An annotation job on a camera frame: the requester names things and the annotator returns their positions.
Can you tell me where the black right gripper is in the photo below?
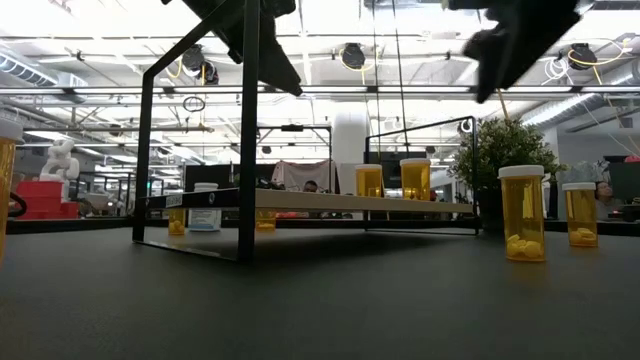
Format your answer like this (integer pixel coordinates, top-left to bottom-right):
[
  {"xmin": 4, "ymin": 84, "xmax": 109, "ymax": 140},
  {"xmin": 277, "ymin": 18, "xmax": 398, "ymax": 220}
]
[{"xmin": 447, "ymin": 0, "xmax": 596, "ymax": 104}]

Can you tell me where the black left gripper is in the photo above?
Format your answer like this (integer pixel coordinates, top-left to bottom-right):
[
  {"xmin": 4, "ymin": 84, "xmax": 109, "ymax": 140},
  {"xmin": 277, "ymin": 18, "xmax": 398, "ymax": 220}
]
[{"xmin": 160, "ymin": 0, "xmax": 304, "ymax": 97}]

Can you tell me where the large orange pill bottle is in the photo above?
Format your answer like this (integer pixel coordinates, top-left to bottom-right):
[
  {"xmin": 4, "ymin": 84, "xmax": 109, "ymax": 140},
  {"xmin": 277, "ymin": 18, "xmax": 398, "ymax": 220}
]
[
  {"xmin": 399, "ymin": 157, "xmax": 433, "ymax": 202},
  {"xmin": 255, "ymin": 208, "xmax": 278, "ymax": 233},
  {"xmin": 354, "ymin": 163, "xmax": 384, "ymax": 198}
]

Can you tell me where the small orange pill bottle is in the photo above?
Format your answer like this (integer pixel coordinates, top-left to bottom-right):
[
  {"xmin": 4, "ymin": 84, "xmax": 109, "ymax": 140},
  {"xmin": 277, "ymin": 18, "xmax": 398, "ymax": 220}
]
[
  {"xmin": 561, "ymin": 181, "xmax": 599, "ymax": 249},
  {"xmin": 497, "ymin": 164, "xmax": 547, "ymax": 264},
  {"xmin": 167, "ymin": 208, "xmax": 187, "ymax": 237}
]

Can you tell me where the white medicine bottle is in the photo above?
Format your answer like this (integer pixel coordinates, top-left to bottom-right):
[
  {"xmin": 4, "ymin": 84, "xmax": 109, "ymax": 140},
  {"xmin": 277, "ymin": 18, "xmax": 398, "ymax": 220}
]
[{"xmin": 187, "ymin": 182, "xmax": 223, "ymax": 233}]

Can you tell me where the small white cap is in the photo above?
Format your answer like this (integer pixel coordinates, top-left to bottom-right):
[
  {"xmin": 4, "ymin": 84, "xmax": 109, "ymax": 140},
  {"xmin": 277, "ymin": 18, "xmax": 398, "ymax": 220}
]
[{"xmin": 0, "ymin": 118, "xmax": 25, "ymax": 269}]

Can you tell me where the potted green plant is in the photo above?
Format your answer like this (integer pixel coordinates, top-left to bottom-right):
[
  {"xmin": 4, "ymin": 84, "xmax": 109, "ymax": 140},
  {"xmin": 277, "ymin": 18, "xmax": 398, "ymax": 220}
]
[{"xmin": 448, "ymin": 117, "xmax": 569, "ymax": 232}]

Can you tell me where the beige hanging cloth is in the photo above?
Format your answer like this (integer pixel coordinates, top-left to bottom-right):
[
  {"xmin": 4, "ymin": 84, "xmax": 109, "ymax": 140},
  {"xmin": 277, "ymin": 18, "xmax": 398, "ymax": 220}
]
[{"xmin": 271, "ymin": 159, "xmax": 337, "ymax": 194}]

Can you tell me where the wooden cutting board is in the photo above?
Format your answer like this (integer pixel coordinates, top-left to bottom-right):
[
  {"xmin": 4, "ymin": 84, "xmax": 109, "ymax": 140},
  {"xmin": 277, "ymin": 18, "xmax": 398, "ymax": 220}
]
[{"xmin": 132, "ymin": 0, "xmax": 480, "ymax": 265}]

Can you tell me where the black table mat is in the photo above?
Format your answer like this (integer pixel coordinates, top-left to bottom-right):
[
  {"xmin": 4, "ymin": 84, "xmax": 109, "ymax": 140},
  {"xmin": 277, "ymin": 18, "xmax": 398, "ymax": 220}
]
[{"xmin": 0, "ymin": 227, "xmax": 640, "ymax": 360}]

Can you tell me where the red box stack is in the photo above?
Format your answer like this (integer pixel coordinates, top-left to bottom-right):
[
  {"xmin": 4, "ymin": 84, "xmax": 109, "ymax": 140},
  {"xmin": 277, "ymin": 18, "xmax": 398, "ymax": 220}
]
[{"xmin": 14, "ymin": 180, "xmax": 80, "ymax": 221}]

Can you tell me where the black metal rig frame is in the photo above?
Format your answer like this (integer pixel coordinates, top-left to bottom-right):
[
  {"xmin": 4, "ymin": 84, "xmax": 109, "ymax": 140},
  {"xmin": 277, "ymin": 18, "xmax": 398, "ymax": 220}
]
[{"xmin": 0, "ymin": 217, "xmax": 640, "ymax": 237}]

